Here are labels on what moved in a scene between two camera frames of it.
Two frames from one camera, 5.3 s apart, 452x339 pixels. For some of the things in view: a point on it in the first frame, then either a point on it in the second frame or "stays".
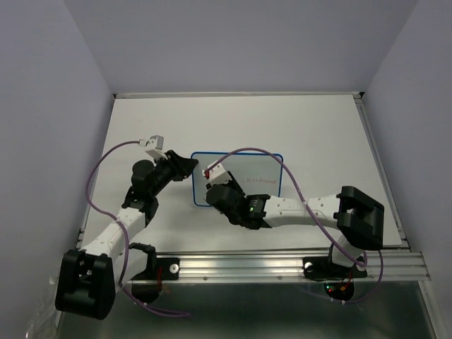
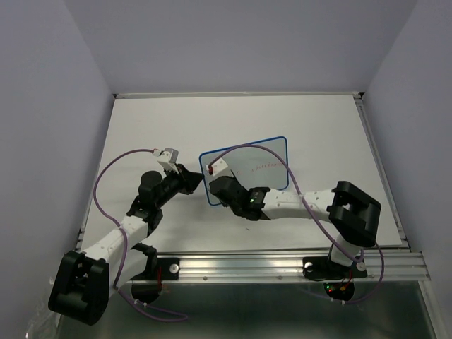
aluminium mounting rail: [289, 265] stays
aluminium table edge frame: [209, 94] stays
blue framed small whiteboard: [254, 174] -> [279, 145]
